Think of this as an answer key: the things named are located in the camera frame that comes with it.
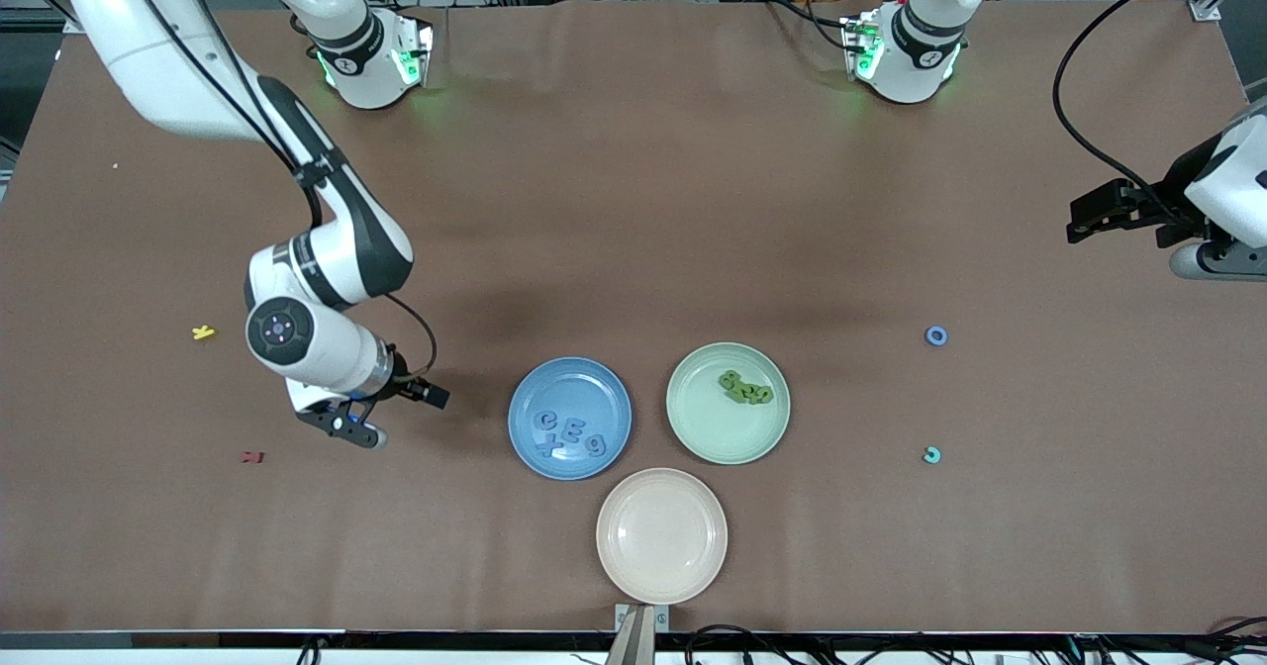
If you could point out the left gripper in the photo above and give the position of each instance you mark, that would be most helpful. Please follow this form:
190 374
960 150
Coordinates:
1174 205

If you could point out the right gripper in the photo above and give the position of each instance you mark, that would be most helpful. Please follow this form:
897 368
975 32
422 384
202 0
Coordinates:
401 382

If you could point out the blue letter G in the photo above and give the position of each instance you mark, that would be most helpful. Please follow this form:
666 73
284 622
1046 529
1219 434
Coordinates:
539 421

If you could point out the blue letter X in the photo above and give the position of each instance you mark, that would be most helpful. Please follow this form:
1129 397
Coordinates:
550 447

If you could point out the blue letter E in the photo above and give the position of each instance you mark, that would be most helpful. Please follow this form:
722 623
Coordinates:
573 432

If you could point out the blue number 9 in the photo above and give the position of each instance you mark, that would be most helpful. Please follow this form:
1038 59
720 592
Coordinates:
595 444

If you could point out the blue letter O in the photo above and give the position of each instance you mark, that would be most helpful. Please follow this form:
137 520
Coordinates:
927 335

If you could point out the green letter B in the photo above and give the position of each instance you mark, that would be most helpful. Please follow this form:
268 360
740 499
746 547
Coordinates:
729 380

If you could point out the green letter M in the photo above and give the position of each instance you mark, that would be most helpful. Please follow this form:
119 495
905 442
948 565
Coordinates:
747 387

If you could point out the green letter U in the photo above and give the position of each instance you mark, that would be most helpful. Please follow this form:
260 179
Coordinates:
765 395

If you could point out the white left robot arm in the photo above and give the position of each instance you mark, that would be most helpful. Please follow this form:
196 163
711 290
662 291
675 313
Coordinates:
921 42

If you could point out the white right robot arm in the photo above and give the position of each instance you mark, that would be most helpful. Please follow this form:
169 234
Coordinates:
148 42

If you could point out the blue plate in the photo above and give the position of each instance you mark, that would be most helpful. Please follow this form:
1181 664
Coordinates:
584 388

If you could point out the yellow letter K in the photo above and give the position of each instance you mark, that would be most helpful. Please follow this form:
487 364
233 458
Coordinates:
203 332

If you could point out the beige plate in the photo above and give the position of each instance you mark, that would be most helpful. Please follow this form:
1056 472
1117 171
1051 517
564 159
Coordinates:
661 536

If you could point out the brown table cover sheet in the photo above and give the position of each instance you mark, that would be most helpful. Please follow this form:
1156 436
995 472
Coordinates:
633 200

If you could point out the light green plate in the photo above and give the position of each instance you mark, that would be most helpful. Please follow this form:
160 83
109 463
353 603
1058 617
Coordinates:
708 432

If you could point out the teal letter C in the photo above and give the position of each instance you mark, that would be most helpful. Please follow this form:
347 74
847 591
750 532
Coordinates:
937 454

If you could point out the aluminium frame corner bracket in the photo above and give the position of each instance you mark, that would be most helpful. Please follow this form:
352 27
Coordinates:
1206 7

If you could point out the metal mounting bracket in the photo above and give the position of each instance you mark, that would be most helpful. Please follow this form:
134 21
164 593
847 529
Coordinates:
641 617

